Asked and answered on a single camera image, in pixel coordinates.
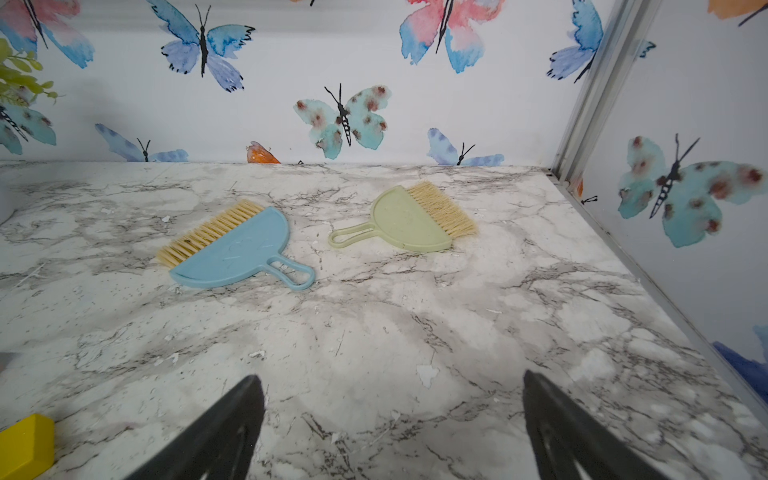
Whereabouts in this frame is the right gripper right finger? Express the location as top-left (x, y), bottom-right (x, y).
top-left (523, 370), bottom-right (665, 479)

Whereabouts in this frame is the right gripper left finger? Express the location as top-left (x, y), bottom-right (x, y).
top-left (129, 375), bottom-right (265, 480)

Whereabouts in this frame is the yellow block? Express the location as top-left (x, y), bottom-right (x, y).
top-left (1, 414), bottom-right (55, 480)

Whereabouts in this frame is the white potted artificial plant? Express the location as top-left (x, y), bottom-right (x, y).
top-left (1, 38), bottom-right (60, 107)

